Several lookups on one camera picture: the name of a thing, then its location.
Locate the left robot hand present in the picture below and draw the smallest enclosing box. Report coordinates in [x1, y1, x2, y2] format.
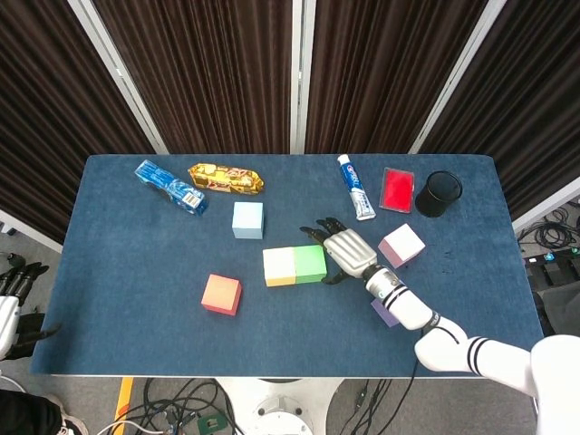
[0, 262, 63, 360]

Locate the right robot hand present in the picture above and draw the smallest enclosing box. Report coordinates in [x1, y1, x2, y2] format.
[299, 217, 379, 286]

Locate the green cube block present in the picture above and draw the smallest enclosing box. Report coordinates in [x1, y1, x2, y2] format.
[293, 244, 328, 285]

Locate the yellow cube block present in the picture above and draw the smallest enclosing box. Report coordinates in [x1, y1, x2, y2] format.
[262, 246, 298, 287]

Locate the light blue cube block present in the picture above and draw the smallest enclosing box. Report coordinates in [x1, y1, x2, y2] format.
[231, 201, 265, 240]

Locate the orange red cube block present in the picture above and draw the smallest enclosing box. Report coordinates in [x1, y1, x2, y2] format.
[200, 273, 243, 317]

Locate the pink cube block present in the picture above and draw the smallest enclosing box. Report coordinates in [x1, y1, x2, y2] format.
[377, 223, 427, 269]

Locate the purple cube block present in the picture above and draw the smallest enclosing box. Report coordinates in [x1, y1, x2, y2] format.
[370, 296, 402, 328]

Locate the white blue toothpaste tube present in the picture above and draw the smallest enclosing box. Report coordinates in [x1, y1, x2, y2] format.
[336, 153, 377, 222]

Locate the red ink pad case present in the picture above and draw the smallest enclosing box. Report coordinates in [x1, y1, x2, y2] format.
[378, 167, 416, 213]

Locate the blue felt table cover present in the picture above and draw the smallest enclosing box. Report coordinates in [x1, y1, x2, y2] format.
[29, 153, 556, 378]

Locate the black mesh pen cup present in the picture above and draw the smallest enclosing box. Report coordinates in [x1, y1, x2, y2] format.
[414, 169, 464, 219]

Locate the white black sneaker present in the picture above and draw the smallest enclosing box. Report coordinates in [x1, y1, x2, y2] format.
[44, 393, 88, 435]

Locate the yellow floor tape strip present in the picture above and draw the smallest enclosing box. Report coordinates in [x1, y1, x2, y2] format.
[112, 377, 136, 422]

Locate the gold cookie package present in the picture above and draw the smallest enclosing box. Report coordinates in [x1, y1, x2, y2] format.
[188, 163, 266, 196]

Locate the brown fabric partition panel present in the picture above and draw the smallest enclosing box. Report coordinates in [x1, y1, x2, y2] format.
[92, 0, 295, 155]
[419, 0, 580, 223]
[304, 0, 489, 155]
[0, 0, 158, 244]

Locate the blue cookie package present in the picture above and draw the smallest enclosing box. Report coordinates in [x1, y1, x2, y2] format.
[134, 159, 209, 217]

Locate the black device with teal lights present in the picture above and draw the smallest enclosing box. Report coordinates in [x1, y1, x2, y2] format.
[523, 246, 580, 291]

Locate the green box on floor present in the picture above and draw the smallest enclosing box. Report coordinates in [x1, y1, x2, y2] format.
[197, 413, 227, 435]

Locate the white partition frame rail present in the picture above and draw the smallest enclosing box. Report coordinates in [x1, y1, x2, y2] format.
[511, 176, 580, 233]
[0, 208, 64, 254]

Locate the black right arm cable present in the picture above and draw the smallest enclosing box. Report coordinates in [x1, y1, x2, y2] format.
[409, 324, 461, 380]

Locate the black cable with inline switch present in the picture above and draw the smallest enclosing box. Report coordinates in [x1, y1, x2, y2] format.
[346, 378, 393, 435]

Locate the white floor cable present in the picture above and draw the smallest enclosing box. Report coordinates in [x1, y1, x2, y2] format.
[96, 420, 150, 435]

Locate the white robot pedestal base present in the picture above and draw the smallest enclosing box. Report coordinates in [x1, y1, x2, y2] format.
[212, 376, 346, 435]

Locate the white partition frame post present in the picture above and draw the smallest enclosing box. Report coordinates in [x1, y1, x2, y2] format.
[289, 0, 317, 155]
[407, 0, 508, 155]
[66, 0, 169, 155]

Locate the black floor cable tangle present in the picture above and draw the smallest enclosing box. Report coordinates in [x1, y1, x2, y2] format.
[101, 378, 239, 435]

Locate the black cable pile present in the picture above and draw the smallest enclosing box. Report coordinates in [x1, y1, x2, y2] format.
[517, 206, 580, 255]

